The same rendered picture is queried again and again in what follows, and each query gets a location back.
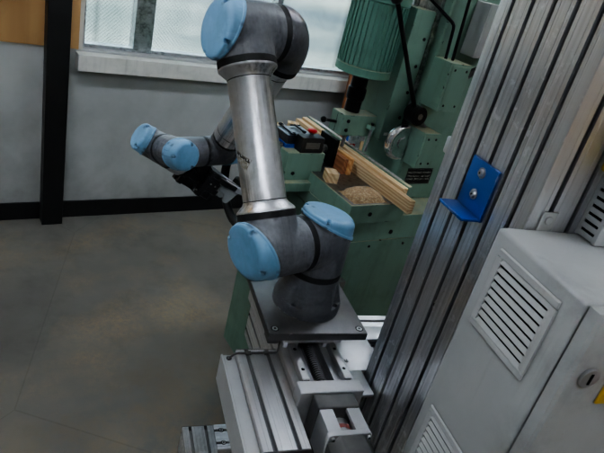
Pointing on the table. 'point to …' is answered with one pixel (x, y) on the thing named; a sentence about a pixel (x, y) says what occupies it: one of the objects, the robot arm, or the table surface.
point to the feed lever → (416, 114)
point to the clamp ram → (330, 147)
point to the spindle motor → (371, 39)
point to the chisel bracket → (351, 122)
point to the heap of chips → (358, 195)
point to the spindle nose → (356, 94)
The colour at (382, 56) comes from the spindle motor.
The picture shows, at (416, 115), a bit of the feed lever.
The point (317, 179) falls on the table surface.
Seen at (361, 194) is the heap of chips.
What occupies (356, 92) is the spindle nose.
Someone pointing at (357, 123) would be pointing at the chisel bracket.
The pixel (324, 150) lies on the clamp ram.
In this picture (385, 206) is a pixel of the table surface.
